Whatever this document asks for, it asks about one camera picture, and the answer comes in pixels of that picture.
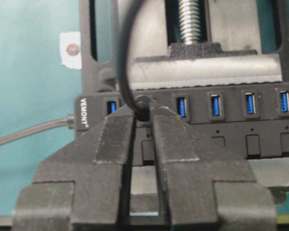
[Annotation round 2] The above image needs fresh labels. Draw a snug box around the black 3D-printed vise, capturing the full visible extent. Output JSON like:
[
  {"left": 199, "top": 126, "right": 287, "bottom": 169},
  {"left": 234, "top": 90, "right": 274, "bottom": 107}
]
[{"left": 79, "top": 0, "right": 289, "bottom": 215}]

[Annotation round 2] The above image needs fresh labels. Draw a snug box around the taped coin marker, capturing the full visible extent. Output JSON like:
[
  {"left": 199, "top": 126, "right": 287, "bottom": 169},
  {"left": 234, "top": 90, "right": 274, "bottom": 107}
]
[{"left": 59, "top": 31, "right": 82, "bottom": 70}]

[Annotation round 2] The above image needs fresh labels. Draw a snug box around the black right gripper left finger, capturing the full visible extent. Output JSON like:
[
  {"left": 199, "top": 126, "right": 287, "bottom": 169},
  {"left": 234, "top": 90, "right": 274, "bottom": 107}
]
[{"left": 12, "top": 106, "right": 135, "bottom": 231}]

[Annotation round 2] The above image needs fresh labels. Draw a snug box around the silver threaded vise screw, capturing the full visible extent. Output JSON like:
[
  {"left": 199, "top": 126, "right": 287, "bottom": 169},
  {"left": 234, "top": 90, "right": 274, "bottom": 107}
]
[{"left": 178, "top": 0, "right": 201, "bottom": 45}]

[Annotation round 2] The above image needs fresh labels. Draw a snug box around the grey hub power cable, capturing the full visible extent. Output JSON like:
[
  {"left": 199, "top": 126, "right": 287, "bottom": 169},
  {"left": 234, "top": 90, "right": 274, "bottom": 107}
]
[{"left": 0, "top": 114, "right": 75, "bottom": 151}]

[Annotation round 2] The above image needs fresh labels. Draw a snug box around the black USB cable with plug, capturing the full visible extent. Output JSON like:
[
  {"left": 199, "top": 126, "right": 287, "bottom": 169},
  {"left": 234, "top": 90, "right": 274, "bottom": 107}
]
[{"left": 117, "top": 0, "right": 151, "bottom": 123}]

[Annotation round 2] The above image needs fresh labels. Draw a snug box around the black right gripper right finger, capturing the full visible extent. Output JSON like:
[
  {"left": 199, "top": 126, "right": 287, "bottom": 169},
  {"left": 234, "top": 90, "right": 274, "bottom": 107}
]
[{"left": 149, "top": 100, "right": 277, "bottom": 231}]

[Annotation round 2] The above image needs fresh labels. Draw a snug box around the black multiport USB hub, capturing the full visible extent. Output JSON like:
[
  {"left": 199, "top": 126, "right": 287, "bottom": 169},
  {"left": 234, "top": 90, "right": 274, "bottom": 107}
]
[{"left": 74, "top": 82, "right": 289, "bottom": 166}]

